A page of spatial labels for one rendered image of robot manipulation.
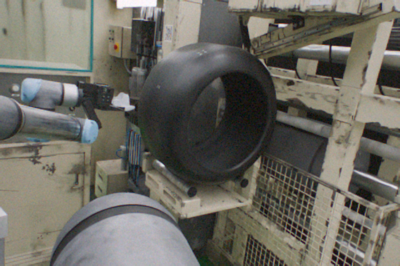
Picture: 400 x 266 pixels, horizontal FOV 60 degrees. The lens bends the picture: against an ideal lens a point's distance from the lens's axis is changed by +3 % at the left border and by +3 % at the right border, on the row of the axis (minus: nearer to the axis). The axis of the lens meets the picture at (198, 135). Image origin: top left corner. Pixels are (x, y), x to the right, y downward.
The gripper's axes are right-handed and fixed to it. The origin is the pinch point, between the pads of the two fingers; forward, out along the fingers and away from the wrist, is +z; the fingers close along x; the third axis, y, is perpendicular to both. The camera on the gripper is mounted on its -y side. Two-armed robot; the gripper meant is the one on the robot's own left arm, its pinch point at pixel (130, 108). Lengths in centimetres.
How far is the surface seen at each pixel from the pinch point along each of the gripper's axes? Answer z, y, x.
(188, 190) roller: 25.9, -28.3, -11.7
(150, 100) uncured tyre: 8.5, 3.6, 2.6
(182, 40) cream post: 30.2, 29.5, 25.8
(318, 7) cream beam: 50, 49, -29
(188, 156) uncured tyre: 21.1, -13.3, -13.0
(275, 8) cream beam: 50, 49, -8
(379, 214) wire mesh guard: 73, -15, -62
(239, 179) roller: 54, -25, -10
